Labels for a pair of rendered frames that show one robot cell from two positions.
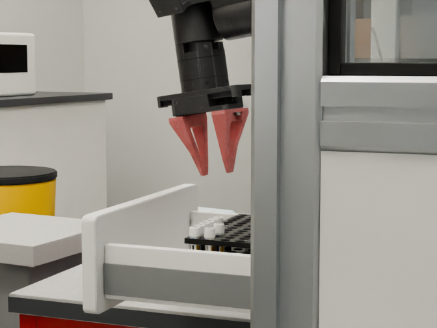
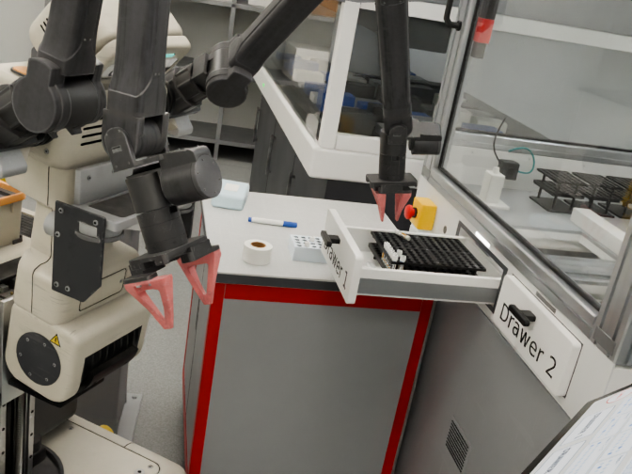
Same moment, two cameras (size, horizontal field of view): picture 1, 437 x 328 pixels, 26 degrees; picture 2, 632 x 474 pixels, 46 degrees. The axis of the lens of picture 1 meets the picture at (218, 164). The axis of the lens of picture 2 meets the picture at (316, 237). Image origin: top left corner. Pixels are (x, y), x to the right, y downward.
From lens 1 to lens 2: 1.10 m
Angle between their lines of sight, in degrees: 37
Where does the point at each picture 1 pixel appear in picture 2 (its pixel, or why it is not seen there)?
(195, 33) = (400, 151)
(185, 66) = (390, 167)
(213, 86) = (402, 179)
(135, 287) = (373, 289)
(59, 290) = (235, 265)
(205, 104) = (400, 189)
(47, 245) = not seen: hidden behind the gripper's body
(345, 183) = not seen: outside the picture
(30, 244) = not seen: hidden behind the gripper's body
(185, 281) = (401, 286)
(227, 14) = (422, 146)
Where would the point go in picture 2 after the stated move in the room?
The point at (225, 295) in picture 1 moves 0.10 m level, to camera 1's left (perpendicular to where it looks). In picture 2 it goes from (420, 292) to (384, 297)
